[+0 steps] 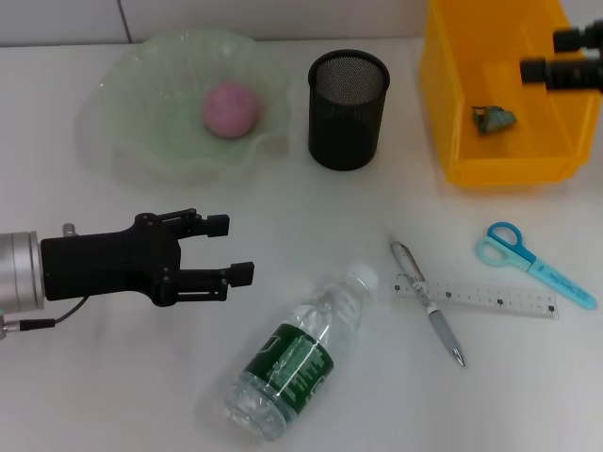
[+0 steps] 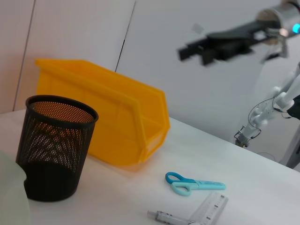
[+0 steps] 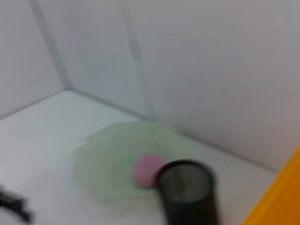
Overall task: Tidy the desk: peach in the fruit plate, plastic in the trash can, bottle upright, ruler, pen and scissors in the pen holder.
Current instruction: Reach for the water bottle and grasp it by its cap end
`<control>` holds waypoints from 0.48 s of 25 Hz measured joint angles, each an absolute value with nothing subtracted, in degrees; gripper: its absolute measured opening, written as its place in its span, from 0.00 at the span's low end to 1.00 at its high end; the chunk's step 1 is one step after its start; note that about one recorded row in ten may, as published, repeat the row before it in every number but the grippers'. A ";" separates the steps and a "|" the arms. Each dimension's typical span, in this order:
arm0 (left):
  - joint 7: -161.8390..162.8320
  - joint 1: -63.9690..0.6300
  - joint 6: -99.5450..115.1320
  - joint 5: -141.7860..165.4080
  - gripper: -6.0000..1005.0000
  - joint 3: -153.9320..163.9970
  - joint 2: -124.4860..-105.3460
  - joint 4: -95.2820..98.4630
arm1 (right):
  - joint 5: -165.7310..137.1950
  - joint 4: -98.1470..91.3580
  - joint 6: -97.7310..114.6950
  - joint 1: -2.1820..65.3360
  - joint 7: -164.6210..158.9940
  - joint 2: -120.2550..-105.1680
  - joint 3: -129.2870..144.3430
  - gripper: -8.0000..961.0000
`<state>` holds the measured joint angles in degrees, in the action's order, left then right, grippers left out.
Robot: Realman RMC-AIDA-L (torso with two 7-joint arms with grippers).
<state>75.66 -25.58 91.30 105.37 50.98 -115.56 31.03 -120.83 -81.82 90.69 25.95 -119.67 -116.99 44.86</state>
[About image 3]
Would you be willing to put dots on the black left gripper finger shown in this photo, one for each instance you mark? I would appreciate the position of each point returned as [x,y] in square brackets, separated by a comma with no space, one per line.
[14,202]

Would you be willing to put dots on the pink peach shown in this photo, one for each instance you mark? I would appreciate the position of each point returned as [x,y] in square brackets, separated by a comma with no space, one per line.
[146,170]

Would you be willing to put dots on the translucent green fruit plate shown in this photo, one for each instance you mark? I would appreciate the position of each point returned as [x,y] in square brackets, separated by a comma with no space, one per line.
[110,154]

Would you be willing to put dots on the black mesh pen holder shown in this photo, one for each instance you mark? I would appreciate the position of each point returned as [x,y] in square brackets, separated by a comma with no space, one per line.
[189,199]

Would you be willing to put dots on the yellow plastic storage bin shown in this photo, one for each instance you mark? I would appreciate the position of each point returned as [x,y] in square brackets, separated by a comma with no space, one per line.
[279,194]

